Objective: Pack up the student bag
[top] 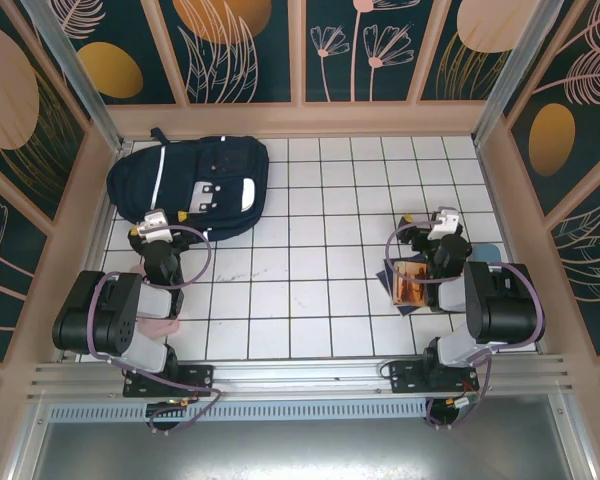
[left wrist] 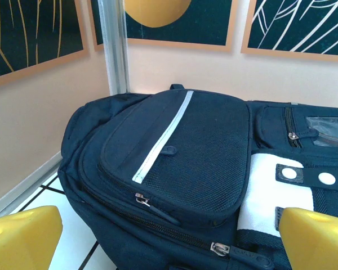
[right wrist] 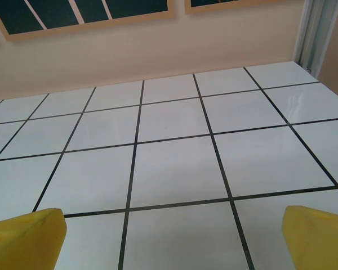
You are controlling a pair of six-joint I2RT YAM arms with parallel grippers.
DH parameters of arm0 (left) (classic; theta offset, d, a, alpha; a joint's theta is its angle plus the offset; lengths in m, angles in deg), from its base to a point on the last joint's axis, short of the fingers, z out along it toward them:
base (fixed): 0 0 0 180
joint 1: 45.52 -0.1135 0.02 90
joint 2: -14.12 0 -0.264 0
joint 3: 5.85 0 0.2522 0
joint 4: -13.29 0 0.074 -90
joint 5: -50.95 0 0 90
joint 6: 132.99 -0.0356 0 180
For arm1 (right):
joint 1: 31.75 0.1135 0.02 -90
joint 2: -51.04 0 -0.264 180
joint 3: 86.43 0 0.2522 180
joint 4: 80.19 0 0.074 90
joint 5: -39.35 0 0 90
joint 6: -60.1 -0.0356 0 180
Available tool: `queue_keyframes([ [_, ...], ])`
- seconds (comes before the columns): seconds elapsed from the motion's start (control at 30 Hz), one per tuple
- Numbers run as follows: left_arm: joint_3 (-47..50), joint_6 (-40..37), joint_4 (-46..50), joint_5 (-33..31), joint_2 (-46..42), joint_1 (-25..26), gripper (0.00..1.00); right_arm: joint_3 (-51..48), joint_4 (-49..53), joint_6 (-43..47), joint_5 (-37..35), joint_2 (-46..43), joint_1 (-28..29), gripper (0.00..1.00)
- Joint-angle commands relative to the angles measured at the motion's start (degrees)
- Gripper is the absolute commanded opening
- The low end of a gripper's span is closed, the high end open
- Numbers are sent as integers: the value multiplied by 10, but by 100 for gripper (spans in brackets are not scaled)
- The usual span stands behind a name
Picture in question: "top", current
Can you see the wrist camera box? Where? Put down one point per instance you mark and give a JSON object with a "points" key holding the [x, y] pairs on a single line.
{"points": [[444, 224], [156, 226]]}

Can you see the grey metal sheet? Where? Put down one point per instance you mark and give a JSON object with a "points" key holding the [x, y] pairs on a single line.
{"points": [[300, 450]]}

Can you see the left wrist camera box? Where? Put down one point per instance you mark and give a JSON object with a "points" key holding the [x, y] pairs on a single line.
{"points": [[156, 226]]}

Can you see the navy blue backpack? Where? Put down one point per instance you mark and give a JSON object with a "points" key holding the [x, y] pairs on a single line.
{"points": [[190, 175]]}

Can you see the light blue pouch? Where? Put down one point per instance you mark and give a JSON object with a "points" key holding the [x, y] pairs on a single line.
{"points": [[487, 252]]}

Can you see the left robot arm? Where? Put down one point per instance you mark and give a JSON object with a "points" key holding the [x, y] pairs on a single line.
{"points": [[105, 310]]}

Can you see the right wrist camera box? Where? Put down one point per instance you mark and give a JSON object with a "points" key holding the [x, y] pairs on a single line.
{"points": [[444, 224]]}

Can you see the pink pencil case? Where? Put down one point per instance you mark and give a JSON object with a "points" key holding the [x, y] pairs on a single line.
{"points": [[157, 327]]}

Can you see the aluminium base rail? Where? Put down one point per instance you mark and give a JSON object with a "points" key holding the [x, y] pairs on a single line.
{"points": [[300, 375]]}

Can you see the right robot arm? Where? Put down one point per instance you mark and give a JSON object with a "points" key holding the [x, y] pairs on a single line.
{"points": [[500, 305]]}

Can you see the aluminium frame post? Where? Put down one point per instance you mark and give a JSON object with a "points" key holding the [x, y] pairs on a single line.
{"points": [[75, 65], [515, 60]]}

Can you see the orange paperback book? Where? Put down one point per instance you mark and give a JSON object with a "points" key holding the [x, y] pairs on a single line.
{"points": [[407, 282]]}

